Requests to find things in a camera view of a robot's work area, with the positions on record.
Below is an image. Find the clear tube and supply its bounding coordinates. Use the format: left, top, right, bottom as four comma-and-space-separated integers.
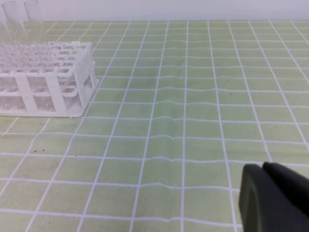
24, 0, 48, 72
2, 0, 27, 72

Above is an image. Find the clear tube rear left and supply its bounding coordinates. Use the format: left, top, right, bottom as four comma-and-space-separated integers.
2, 0, 27, 72

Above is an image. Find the white test tube rack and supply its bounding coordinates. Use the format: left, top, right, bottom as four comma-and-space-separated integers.
0, 41, 99, 117

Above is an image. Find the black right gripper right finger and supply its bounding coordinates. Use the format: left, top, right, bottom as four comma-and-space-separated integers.
263, 162, 309, 215

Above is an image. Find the green checkered tablecloth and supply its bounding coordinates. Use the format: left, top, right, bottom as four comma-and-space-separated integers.
0, 20, 309, 232

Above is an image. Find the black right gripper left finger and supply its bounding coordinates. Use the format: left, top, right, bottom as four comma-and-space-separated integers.
239, 164, 309, 232

